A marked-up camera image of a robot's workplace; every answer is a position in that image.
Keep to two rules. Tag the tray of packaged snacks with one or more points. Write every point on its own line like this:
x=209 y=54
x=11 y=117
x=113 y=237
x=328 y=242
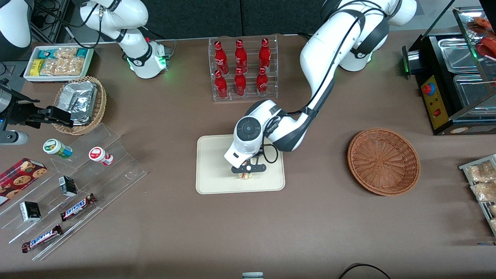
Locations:
x=484 y=205

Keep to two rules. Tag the steel warmer pan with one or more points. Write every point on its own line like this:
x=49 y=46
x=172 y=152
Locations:
x=457 y=54
x=471 y=91

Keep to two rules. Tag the red cola bottle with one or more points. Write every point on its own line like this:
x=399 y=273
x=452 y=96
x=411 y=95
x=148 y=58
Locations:
x=240 y=84
x=262 y=83
x=240 y=56
x=221 y=86
x=220 y=58
x=265 y=54

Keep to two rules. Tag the black food warmer cabinet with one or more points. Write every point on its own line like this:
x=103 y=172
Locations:
x=438 y=112

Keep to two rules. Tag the cream plastic tray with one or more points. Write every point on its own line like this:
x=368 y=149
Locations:
x=217 y=174

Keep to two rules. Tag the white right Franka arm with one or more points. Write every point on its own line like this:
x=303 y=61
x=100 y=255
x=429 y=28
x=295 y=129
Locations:
x=135 y=15

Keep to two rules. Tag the dark partition panel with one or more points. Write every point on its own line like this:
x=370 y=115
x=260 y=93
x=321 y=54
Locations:
x=283 y=15
x=193 y=17

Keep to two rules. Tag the clear bag of pastry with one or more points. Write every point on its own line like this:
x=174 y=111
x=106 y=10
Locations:
x=480 y=172
x=493 y=210
x=493 y=224
x=484 y=191

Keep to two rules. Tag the small grey metal object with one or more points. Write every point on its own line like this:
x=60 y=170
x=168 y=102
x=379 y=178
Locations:
x=252 y=275

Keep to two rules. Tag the red plaid cookie box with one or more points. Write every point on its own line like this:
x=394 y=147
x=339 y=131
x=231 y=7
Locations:
x=19 y=178

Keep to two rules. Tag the red fried food pieces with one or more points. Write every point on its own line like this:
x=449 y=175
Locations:
x=486 y=48

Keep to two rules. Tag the round brown wicker basket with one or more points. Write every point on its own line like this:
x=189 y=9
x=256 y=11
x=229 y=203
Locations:
x=383 y=162

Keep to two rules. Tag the clear acrylic stepped stand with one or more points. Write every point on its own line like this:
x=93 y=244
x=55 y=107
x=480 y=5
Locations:
x=116 y=174

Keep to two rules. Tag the small black carton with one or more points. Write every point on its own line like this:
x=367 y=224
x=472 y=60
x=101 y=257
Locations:
x=68 y=186
x=30 y=211

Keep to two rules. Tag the red lid cup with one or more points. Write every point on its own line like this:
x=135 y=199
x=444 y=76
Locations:
x=99 y=155

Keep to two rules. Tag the white rectangular snack box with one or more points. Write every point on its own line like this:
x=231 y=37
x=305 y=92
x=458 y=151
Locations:
x=89 y=66

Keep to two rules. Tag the clear acrylic bottle rack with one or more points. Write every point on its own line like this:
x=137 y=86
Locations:
x=250 y=97

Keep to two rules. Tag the Snickers bar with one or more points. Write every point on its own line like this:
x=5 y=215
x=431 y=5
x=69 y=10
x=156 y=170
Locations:
x=77 y=207
x=42 y=238

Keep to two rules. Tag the small blue object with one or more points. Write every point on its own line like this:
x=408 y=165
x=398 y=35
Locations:
x=487 y=243

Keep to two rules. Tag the yellow snack packet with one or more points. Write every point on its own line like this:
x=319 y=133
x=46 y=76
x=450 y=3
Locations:
x=37 y=68

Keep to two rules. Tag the teal snack packet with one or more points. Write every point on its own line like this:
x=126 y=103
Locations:
x=45 y=53
x=81 y=52

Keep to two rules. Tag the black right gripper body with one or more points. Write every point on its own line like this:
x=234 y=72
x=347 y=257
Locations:
x=20 y=111

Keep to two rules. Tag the black metal shelf frame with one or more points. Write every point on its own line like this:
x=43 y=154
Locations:
x=50 y=19

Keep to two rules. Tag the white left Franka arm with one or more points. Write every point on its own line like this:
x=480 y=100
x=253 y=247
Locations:
x=321 y=50

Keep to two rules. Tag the clear bag of crackers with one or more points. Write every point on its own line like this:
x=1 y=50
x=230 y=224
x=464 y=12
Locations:
x=64 y=66
x=66 y=52

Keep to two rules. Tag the silver foil wrapped package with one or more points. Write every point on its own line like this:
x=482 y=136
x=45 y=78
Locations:
x=79 y=100

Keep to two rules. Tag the triangular sandwich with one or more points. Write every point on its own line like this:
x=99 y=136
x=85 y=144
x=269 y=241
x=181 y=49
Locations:
x=246 y=177

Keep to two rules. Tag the oval tan wicker basket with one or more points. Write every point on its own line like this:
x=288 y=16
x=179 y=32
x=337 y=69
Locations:
x=100 y=104

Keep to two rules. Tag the green lid cup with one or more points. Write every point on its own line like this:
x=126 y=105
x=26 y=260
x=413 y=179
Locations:
x=56 y=147

